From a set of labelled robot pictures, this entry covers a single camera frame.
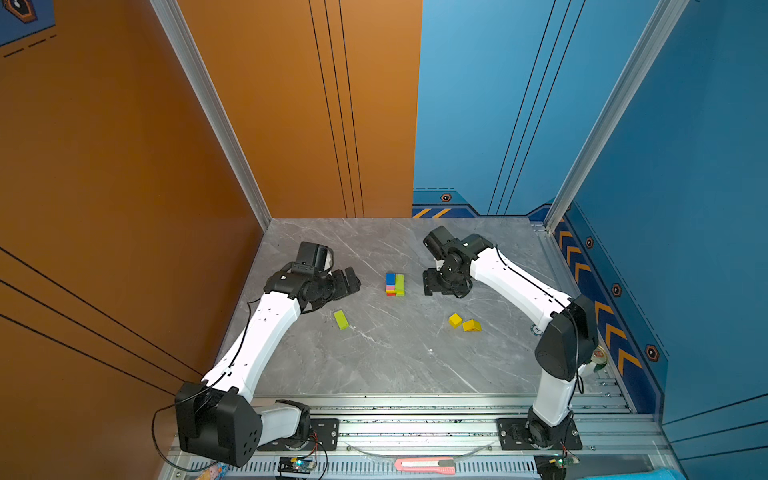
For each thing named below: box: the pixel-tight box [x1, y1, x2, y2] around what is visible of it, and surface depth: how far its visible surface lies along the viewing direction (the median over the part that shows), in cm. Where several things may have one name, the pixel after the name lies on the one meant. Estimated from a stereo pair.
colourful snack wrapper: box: [196, 462, 231, 480], surface depth 68 cm
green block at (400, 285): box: [396, 274, 405, 297], surface depth 100 cm
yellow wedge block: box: [463, 319, 483, 332], surface depth 93 cm
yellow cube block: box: [448, 313, 463, 329], surface depth 93 cm
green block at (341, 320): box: [334, 310, 349, 331], surface depth 96 cm
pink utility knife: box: [394, 457, 456, 476], surface depth 71 cm
